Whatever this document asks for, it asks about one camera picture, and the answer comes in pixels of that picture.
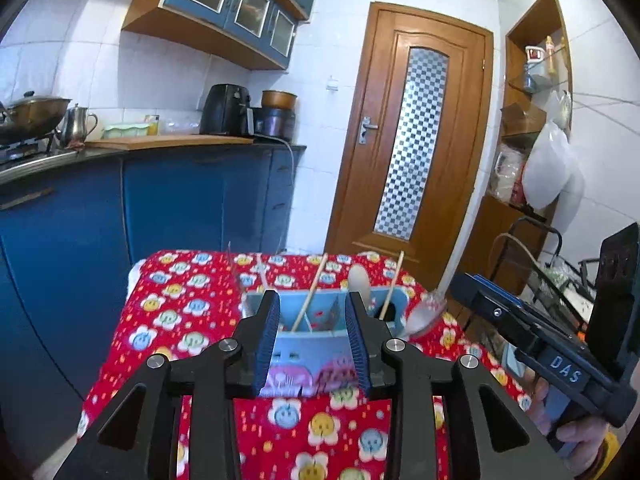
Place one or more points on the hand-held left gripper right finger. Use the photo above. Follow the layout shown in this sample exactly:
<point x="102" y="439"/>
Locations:
<point x="357" y="345"/>

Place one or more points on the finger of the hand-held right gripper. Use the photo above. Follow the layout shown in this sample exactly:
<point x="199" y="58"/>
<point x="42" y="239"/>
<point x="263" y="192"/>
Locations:
<point x="495" y="312"/>

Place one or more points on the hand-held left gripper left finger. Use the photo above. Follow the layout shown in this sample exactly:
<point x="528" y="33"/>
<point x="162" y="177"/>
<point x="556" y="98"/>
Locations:
<point x="267" y="345"/>

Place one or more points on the blue utensil holder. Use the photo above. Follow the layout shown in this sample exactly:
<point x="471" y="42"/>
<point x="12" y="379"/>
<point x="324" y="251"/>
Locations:
<point x="300" y="355"/>

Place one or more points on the white spoon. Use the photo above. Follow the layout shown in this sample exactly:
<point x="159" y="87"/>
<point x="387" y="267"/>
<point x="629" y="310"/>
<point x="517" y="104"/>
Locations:
<point x="359" y="280"/>

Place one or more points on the wooden chopstick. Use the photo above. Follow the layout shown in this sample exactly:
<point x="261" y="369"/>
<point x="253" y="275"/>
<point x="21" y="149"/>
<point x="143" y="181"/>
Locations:
<point x="310" y="292"/>
<point x="392" y="285"/>

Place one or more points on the metal spoon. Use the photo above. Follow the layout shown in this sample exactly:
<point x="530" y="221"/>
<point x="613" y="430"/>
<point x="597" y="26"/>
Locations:
<point x="425" y="315"/>

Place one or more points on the metal fork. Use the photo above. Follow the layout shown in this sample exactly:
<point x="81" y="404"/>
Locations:
<point x="263" y="275"/>

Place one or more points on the person's right hand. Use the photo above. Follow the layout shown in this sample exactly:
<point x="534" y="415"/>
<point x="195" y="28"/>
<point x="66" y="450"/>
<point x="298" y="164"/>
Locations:
<point x="575" y="440"/>

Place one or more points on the red flower printed tablecloth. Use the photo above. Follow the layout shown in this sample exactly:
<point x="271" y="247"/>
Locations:
<point x="190" y="310"/>

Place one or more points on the black metal rack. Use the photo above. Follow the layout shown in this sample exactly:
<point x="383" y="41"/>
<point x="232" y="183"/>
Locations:
<point x="525" y="225"/>

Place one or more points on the white plastic bag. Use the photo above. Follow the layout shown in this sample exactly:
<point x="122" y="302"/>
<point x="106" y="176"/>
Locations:
<point x="550" y="165"/>

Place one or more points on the wooden door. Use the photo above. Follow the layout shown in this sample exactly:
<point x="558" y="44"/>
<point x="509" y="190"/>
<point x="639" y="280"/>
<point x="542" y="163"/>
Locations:
<point x="365" y="200"/>

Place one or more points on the blue base cabinets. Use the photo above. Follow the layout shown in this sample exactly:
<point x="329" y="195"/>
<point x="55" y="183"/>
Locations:
<point x="175" y="200"/>

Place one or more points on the cardboard box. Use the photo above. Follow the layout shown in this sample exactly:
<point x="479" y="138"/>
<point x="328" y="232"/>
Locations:
<point x="522" y="117"/>

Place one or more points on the wooden cutting board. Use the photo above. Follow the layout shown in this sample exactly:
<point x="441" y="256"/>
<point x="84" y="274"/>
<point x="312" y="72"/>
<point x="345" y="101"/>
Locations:
<point x="175" y="141"/>

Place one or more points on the tall yellow bottle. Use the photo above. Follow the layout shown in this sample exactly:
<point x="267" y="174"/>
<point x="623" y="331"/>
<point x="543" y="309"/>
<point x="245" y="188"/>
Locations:
<point x="551" y="55"/>

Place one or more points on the black air fryer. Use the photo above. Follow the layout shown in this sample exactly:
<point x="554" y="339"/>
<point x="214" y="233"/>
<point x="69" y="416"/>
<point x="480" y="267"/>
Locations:
<point x="225" y="110"/>

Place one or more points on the red white cup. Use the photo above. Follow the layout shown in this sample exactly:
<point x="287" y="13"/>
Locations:
<point x="534" y="54"/>

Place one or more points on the brown ceramic pot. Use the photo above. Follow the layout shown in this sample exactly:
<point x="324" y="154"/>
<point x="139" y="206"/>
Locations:
<point x="279" y="99"/>

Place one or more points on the green dish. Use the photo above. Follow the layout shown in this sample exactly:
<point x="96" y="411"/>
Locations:
<point x="125" y="131"/>

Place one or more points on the metal kettle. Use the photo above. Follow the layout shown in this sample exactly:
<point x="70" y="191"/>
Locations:
<point x="75" y="127"/>

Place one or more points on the gas stove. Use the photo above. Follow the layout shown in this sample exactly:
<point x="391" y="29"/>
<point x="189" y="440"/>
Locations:
<point x="25" y="152"/>

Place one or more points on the metal wok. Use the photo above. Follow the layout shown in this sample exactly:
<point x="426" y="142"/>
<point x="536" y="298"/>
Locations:
<point x="35" y="112"/>

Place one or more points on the white wall socket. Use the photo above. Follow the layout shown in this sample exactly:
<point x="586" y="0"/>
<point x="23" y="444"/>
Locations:
<point x="332" y="83"/>

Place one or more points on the wooden wall shelf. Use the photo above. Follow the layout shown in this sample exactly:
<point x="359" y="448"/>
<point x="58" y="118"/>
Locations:
<point x="515" y="30"/>

